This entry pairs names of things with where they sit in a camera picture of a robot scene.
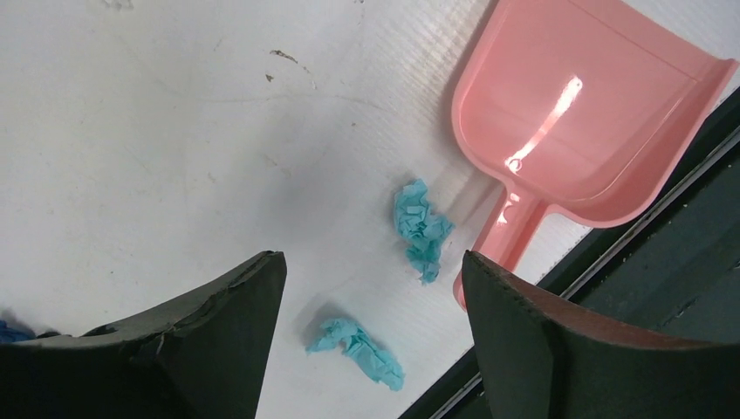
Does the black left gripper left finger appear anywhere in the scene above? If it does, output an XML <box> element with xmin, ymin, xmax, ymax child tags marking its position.
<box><xmin>1</xmin><ymin>251</ymin><xmax>287</xmax><ymax>418</ymax></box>

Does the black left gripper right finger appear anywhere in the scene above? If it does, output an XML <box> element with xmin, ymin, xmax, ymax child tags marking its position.
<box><xmin>462</xmin><ymin>251</ymin><xmax>739</xmax><ymax>418</ymax></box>

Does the pink plastic dustpan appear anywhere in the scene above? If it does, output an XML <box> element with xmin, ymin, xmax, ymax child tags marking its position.
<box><xmin>450</xmin><ymin>0</ymin><xmax>740</xmax><ymax>311</ymax></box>

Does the light blue long paper scrap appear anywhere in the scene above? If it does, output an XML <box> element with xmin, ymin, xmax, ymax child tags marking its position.
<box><xmin>305</xmin><ymin>318</ymin><xmax>406</xmax><ymax>392</ymax></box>

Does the light blue small paper scrap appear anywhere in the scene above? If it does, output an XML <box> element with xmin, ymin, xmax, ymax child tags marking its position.
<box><xmin>393</xmin><ymin>179</ymin><xmax>455</xmax><ymax>285</ymax></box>

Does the dark blue scrap near left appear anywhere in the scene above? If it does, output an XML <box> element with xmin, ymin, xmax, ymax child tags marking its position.
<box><xmin>0</xmin><ymin>320</ymin><xmax>36</xmax><ymax>344</ymax></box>

